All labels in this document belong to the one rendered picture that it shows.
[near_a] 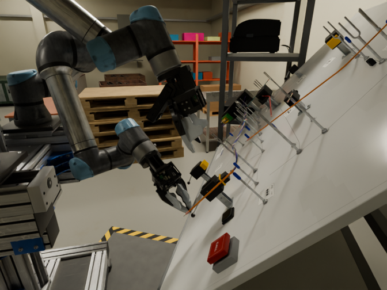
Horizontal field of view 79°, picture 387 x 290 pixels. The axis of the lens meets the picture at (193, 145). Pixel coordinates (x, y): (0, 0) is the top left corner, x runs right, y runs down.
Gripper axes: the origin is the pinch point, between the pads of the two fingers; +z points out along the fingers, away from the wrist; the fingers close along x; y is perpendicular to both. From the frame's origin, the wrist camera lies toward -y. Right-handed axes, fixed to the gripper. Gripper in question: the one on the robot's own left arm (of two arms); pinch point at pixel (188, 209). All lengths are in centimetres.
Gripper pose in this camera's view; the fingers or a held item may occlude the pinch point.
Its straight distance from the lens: 75.1
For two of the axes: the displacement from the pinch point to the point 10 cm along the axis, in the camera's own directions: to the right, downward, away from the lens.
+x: 7.7, -5.2, 3.7
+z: 6.3, 7.4, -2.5
